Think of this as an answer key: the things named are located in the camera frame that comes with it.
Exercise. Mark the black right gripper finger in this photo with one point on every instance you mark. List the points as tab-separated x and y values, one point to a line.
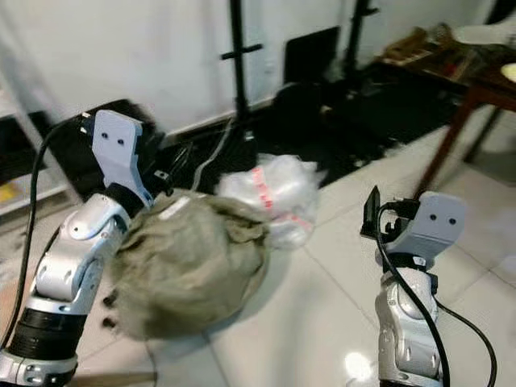
372	211

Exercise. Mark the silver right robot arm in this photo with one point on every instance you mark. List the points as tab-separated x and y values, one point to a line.
407	330

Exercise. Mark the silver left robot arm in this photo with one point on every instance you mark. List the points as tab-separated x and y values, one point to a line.
68	270

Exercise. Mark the yellow flat item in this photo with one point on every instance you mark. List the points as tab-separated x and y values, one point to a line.
10	192

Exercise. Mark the white metal shelf rack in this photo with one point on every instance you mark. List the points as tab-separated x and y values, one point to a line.
20	161

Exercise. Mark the clear red-printed plastic bag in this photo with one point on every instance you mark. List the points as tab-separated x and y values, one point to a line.
278	193

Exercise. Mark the black floor mat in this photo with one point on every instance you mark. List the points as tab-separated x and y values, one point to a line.
355	113

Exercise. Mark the dark wooden table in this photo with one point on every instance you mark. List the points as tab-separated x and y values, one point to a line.
455	129

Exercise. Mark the olive cloth sack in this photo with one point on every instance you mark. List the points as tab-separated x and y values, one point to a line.
189	266

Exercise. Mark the tall black stand pole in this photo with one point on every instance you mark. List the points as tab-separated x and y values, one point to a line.
238	56

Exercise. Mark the black square panel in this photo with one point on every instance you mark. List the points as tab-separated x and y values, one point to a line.
313	55

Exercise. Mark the short black stand pole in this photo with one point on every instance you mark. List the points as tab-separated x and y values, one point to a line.
356	36

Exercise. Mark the cream round plate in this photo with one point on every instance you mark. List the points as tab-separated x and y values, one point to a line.
510	73

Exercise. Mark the pale round dish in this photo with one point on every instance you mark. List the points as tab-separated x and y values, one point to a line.
484	34

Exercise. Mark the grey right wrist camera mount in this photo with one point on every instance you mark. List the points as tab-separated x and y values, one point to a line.
435	226

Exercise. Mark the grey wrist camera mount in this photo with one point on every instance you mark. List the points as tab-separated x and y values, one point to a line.
435	226
117	149

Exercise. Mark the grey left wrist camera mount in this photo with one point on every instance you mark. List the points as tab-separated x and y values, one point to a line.
117	149

